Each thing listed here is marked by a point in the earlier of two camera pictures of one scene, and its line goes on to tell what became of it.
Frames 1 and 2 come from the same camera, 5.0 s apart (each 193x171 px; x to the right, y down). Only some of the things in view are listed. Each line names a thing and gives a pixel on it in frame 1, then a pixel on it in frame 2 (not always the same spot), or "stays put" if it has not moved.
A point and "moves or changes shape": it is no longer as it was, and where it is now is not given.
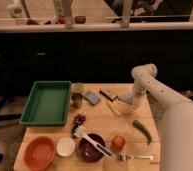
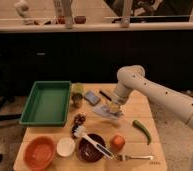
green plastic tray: x=47 y=104 stays put
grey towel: x=128 y=98 moves or changes shape
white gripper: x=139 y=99 → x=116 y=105
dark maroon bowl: x=88 y=151 stays put
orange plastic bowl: x=39 y=153 stays put
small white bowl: x=65 y=146 stays put
